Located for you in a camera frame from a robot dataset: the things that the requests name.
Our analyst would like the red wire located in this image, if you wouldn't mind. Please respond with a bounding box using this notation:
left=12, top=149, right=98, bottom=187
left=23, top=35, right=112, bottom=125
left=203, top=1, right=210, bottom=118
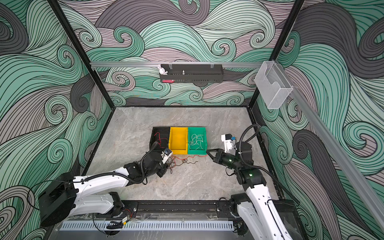
left=153, top=131, right=169, bottom=148
left=170, top=154, right=209, bottom=164

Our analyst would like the black corner frame post right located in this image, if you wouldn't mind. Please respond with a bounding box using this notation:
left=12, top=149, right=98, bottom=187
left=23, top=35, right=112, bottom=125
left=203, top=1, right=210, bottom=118
left=248, top=1, right=304, bottom=110

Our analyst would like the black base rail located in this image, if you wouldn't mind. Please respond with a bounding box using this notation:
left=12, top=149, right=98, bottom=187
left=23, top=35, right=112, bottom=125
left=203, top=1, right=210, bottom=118
left=122, top=200, right=238, bottom=218

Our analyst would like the green storage bin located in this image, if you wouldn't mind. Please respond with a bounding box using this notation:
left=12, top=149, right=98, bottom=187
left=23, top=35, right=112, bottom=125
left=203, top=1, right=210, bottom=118
left=188, top=127, right=208, bottom=155

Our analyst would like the clear plastic wall holder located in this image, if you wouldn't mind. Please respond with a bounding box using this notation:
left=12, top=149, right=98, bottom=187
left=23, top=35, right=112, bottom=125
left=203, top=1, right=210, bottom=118
left=255, top=61, right=293, bottom=110

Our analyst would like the white wire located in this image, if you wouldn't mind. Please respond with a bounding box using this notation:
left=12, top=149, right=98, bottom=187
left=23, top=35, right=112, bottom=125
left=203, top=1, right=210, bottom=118
left=189, top=133, right=207, bottom=151

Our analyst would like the black wire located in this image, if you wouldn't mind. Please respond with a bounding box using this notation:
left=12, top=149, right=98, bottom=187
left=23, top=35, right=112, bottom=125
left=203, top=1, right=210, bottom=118
left=167, top=158, right=199, bottom=175

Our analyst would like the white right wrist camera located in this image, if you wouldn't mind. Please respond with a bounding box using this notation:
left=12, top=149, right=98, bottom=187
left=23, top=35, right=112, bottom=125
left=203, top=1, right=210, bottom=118
left=221, top=134, right=236, bottom=153

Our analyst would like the yellow storage bin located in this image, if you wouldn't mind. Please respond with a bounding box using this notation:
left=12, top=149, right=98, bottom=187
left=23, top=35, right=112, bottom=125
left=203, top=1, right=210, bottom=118
left=169, top=127, right=188, bottom=155

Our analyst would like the black storage bin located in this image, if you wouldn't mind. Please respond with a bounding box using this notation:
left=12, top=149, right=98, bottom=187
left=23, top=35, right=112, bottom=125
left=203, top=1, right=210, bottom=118
left=149, top=127, right=171, bottom=152

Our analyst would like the black corner frame post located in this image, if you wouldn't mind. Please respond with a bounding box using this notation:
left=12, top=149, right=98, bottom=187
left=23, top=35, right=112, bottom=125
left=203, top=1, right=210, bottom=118
left=47, top=0, right=116, bottom=111
left=248, top=1, right=304, bottom=110

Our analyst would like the white rabbit figurine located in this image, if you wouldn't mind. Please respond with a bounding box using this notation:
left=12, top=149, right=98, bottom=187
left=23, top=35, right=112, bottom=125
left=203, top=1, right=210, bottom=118
left=158, top=65, right=168, bottom=75

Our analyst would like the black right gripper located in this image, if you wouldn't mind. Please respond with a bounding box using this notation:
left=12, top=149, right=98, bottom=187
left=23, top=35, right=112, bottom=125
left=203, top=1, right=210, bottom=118
left=207, top=148, right=244, bottom=172

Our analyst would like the white slotted cable duct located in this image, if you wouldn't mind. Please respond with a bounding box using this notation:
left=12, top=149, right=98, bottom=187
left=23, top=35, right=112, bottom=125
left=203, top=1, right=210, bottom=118
left=60, top=221, right=235, bottom=232

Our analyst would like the black corner frame post left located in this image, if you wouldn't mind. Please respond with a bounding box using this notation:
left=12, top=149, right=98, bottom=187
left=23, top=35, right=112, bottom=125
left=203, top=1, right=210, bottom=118
left=47, top=0, right=116, bottom=111

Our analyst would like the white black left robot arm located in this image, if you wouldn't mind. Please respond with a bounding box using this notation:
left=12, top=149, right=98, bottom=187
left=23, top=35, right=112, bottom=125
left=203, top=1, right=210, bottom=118
left=39, top=162, right=170, bottom=227

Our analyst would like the aluminium wall rail back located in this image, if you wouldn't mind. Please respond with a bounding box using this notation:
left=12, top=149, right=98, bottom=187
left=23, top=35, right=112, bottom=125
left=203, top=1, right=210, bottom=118
left=89, top=61, right=264, bottom=70

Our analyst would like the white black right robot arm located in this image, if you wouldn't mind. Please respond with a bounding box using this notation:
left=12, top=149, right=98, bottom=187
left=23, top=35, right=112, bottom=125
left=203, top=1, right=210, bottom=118
left=206, top=149, right=294, bottom=240

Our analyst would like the black wall shelf tray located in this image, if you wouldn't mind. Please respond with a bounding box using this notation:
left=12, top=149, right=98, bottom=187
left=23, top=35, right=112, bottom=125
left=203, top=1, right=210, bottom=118
left=159, top=64, right=224, bottom=85

